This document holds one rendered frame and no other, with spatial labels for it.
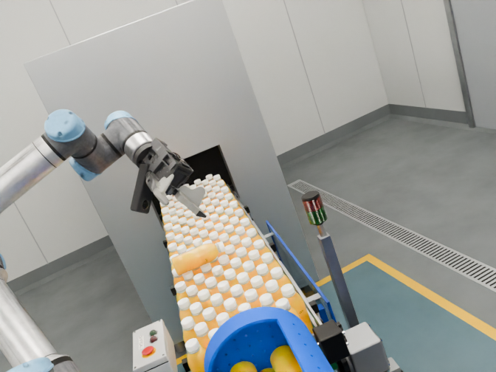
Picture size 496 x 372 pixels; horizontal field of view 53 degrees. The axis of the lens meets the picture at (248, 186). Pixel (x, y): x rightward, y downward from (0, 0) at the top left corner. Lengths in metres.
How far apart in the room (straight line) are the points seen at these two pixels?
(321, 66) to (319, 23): 0.48
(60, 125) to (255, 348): 0.71
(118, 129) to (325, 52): 4.99
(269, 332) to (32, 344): 0.55
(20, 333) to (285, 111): 4.99
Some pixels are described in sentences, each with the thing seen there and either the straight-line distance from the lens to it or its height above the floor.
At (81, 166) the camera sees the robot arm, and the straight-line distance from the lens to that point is 1.28.
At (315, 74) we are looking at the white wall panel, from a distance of 6.06.
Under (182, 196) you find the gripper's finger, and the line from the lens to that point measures 1.19.
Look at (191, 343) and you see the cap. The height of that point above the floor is 1.10.
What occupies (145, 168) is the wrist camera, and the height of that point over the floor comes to 1.64.
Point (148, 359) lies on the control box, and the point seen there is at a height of 1.10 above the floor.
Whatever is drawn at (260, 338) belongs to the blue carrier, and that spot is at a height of 1.15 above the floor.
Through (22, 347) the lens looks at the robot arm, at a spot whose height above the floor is 1.42.
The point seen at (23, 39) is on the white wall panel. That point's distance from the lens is 5.39.
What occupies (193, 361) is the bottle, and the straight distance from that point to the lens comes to 1.51.
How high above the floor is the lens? 1.91
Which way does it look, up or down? 19 degrees down
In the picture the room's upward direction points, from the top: 21 degrees counter-clockwise
